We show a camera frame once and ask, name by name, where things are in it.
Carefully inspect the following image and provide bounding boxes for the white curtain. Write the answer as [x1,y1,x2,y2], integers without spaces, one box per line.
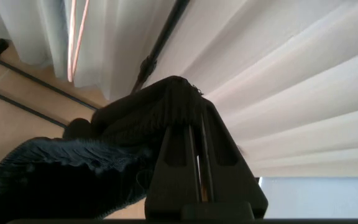
[0,0,358,178]

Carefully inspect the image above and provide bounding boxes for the pink clothes hanger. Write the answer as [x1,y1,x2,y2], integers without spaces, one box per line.
[66,0,90,83]

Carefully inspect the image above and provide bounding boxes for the black shorts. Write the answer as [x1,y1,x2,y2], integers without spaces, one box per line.
[0,75,217,224]

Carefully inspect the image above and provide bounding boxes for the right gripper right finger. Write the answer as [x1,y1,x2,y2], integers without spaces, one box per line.
[202,100,269,218]

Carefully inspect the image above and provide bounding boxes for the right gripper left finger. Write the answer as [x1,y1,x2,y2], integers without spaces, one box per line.
[144,124,201,218]

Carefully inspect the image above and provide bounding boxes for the black clothes rack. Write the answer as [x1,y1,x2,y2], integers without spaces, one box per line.
[0,0,191,129]

